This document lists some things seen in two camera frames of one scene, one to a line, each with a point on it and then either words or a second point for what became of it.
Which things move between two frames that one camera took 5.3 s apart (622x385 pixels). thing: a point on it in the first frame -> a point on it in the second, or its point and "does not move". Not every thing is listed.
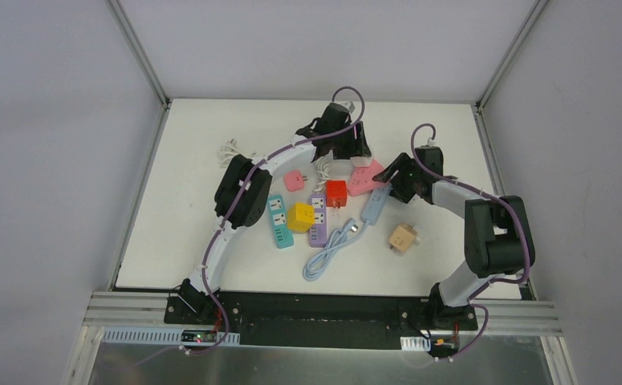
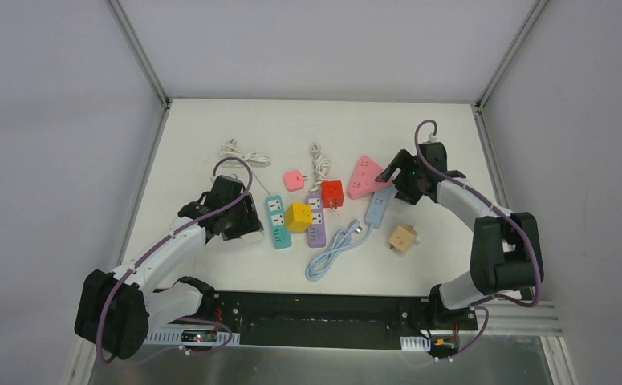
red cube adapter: [336, 196] does not move
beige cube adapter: [403, 237] does not move
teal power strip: [280, 221] does not move
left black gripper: [357, 147] -> [244, 224]
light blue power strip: [376, 204] does not move
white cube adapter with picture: [362, 161] -> [253, 237]
